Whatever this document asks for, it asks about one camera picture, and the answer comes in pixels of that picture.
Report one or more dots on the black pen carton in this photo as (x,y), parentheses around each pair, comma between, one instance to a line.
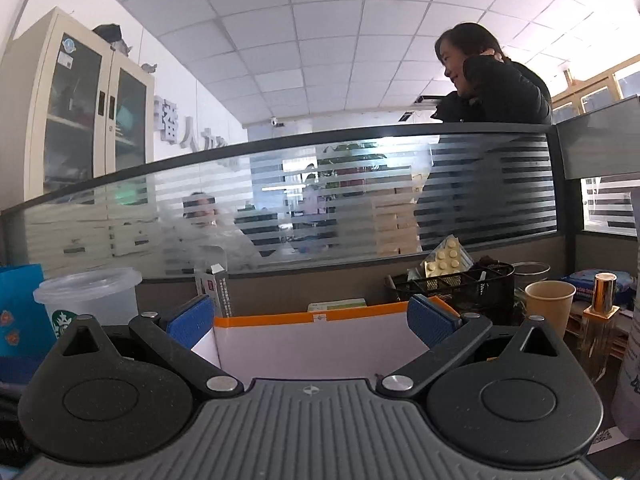
(222,295)

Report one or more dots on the orange cardboard box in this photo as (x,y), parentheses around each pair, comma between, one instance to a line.
(310,350)

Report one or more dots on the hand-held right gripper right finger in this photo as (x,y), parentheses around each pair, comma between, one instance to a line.
(432,320)

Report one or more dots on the tan paper cup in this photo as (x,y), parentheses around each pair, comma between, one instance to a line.
(550,310)

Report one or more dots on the striped glass partition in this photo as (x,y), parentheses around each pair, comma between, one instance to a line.
(350,220)

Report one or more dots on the yellow building block plate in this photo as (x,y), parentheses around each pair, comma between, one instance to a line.
(447,257)

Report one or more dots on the beige glass-door cabinet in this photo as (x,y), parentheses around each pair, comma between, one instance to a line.
(80,110)

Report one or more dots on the grey wall lettering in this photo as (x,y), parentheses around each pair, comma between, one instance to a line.
(190,130)

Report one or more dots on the ceiling security camera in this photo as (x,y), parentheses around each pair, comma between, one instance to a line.
(276,122)

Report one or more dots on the black mesh desk organizer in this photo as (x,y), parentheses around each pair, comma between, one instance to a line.
(490,300)

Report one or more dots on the white pink snack bag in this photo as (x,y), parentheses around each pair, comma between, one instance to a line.
(630,385)

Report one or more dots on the white printed paper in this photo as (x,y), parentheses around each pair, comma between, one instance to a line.
(607,440)

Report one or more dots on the blue paper bag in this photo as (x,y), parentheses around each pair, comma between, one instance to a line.
(20,320)

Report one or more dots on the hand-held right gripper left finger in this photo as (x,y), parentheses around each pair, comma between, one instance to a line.
(192,322)

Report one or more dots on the green white flat box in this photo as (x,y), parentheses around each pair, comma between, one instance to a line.
(335,306)

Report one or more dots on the wooden glass-door cabinet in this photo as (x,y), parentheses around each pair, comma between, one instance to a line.
(595,92)

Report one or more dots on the translucent plastic cup green logo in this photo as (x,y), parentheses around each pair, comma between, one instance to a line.
(90,295)

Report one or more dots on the grey side partition panel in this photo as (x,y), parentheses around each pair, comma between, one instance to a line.
(600,140)

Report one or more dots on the green potted plant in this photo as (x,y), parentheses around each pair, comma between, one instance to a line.
(350,157)

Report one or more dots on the gold perfume bottle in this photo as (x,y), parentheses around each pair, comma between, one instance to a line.
(605,295)

